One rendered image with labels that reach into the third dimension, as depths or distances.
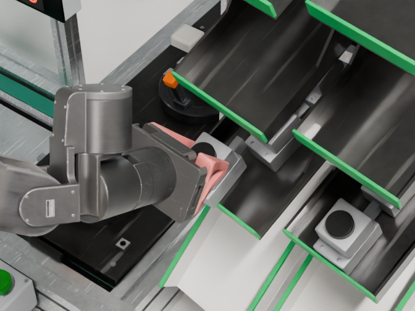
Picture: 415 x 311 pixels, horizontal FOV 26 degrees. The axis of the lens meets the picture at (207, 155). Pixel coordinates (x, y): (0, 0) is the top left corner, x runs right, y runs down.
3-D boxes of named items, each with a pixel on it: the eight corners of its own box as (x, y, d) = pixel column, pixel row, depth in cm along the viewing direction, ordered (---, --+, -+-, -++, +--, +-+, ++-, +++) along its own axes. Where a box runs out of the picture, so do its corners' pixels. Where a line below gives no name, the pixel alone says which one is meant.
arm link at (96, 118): (-6, 203, 86) (20, 229, 79) (-9, 84, 84) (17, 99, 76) (110, 191, 92) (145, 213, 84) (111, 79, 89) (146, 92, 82)
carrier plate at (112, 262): (116, 289, 127) (115, 279, 125) (-8, 212, 136) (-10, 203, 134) (213, 183, 140) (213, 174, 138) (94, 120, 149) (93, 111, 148)
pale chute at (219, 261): (246, 344, 116) (229, 347, 113) (175, 284, 123) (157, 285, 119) (361, 161, 111) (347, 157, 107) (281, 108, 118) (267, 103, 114)
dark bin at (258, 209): (260, 241, 103) (243, 219, 96) (181, 180, 109) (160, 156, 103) (410, 58, 106) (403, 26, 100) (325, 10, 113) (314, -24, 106)
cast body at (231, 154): (214, 210, 103) (198, 186, 96) (186, 190, 105) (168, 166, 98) (258, 153, 104) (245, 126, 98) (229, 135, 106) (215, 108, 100)
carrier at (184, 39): (218, 177, 141) (219, 121, 132) (100, 115, 150) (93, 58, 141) (298, 91, 154) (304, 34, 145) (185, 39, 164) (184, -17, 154)
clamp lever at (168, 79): (183, 107, 145) (171, 84, 138) (173, 102, 146) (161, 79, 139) (195, 89, 146) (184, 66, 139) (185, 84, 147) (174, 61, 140)
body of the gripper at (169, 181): (139, 120, 95) (91, 130, 89) (212, 168, 90) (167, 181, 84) (122, 173, 97) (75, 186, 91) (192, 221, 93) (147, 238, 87)
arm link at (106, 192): (55, 219, 85) (100, 231, 82) (54, 149, 84) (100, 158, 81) (104, 204, 91) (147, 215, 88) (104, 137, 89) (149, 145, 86)
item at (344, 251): (347, 277, 99) (336, 258, 93) (317, 254, 101) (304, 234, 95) (394, 218, 100) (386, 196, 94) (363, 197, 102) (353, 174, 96)
